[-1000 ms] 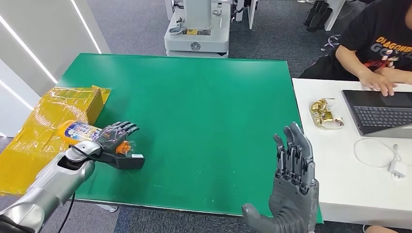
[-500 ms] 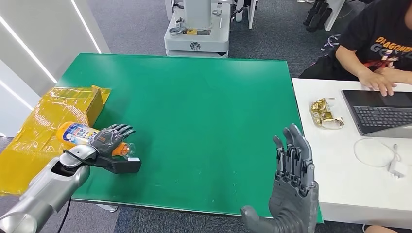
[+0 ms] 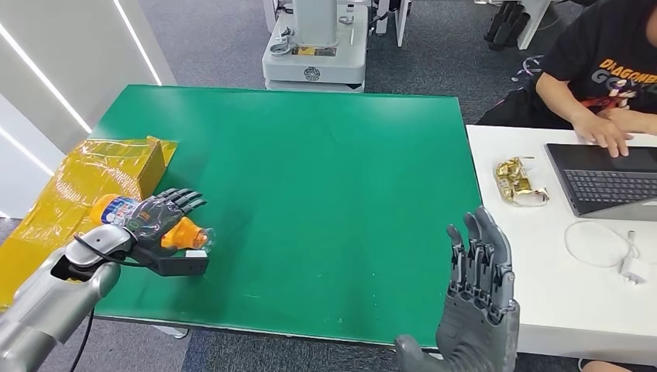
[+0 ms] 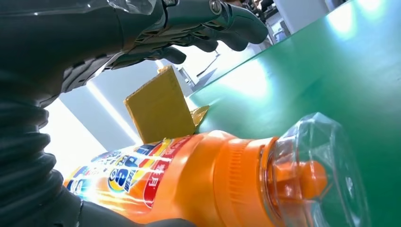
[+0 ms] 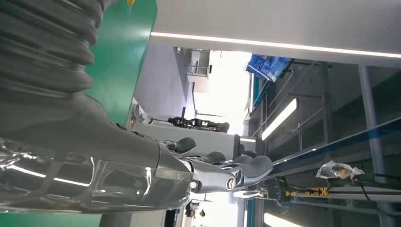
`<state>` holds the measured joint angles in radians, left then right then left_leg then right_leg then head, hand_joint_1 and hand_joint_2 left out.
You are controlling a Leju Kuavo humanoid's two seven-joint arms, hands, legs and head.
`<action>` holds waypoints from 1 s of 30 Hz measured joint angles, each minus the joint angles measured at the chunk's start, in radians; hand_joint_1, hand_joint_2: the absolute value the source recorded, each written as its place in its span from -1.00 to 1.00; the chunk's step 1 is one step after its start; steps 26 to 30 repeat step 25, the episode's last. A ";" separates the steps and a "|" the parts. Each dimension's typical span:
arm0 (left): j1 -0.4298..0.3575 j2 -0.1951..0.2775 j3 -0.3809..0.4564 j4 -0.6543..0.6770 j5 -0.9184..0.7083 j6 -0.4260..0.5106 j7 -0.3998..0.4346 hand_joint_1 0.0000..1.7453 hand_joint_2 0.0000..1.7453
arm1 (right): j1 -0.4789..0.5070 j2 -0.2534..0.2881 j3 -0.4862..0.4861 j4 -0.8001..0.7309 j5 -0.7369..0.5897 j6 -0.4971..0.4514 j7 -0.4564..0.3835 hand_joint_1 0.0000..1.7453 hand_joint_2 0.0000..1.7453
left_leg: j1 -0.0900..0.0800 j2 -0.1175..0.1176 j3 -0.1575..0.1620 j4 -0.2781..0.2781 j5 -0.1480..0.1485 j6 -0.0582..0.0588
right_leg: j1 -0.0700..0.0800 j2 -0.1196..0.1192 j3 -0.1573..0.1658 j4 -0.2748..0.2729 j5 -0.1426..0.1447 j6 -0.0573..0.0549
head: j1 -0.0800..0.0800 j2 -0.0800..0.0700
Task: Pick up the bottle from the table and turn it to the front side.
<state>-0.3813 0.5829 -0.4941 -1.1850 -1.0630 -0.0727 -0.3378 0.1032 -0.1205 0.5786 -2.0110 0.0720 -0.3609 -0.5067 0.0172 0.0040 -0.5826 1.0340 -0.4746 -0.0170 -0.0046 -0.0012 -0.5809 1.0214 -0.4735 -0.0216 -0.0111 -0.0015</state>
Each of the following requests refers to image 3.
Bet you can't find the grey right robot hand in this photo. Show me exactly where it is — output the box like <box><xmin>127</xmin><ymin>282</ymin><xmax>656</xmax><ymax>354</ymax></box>
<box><xmin>394</xmin><ymin>206</ymin><xmax>521</xmax><ymax>372</ymax></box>

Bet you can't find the white coiled cable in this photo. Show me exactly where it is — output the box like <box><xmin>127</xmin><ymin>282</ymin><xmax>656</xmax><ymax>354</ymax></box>
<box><xmin>563</xmin><ymin>220</ymin><xmax>642</xmax><ymax>270</ymax></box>

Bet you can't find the black chair base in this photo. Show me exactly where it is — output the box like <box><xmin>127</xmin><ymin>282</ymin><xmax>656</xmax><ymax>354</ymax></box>
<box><xmin>483</xmin><ymin>0</ymin><xmax>534</xmax><ymax>51</ymax></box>

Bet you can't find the person's left hand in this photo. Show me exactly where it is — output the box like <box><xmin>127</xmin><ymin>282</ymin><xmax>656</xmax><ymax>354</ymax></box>
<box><xmin>597</xmin><ymin>108</ymin><xmax>657</xmax><ymax>136</ymax></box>

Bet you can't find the person's right hand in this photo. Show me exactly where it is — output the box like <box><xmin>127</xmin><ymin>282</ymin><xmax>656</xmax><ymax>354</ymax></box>
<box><xmin>572</xmin><ymin>113</ymin><xmax>635</xmax><ymax>159</ymax></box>

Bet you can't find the orange labelled plastic bottle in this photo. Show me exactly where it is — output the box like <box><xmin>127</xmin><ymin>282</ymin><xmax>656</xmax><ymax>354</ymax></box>
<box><xmin>89</xmin><ymin>194</ymin><xmax>217</xmax><ymax>253</ymax></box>

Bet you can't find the white charger plug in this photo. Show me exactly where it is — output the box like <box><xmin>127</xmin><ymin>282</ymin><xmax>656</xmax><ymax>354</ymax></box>
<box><xmin>618</xmin><ymin>258</ymin><xmax>648</xmax><ymax>286</ymax></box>

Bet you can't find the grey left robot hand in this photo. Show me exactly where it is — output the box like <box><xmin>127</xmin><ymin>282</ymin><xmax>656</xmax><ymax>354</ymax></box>
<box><xmin>122</xmin><ymin>188</ymin><xmax>209</xmax><ymax>258</ymax></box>

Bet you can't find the white furniture leg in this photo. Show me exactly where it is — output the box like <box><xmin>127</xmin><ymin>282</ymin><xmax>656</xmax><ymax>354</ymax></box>
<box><xmin>517</xmin><ymin>0</ymin><xmax>554</xmax><ymax>50</ymax></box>

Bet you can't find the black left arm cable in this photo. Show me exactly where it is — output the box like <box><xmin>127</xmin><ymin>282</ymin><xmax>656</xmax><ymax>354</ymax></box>
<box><xmin>69</xmin><ymin>235</ymin><xmax>155</xmax><ymax>372</ymax></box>

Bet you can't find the yellow film-wrapped cardboard box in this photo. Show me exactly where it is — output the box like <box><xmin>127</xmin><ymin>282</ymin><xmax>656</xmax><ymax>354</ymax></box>
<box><xmin>0</xmin><ymin>136</ymin><xmax>179</xmax><ymax>312</ymax></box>

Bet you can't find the gold foil snack packet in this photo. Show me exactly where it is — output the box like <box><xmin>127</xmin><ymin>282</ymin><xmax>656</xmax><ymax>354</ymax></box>
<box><xmin>492</xmin><ymin>156</ymin><xmax>551</xmax><ymax>208</ymax></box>

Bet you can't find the dark grey laptop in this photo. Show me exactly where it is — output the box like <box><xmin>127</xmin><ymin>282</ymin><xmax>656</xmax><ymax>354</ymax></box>
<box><xmin>545</xmin><ymin>143</ymin><xmax>657</xmax><ymax>222</ymax></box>

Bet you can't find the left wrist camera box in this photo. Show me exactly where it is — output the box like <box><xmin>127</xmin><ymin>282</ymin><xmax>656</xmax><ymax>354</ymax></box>
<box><xmin>136</xmin><ymin>249</ymin><xmax>211</xmax><ymax>278</ymax></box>

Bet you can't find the person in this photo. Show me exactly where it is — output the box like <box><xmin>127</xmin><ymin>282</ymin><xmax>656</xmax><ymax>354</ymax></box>
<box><xmin>476</xmin><ymin>0</ymin><xmax>657</xmax><ymax>159</ymax></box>

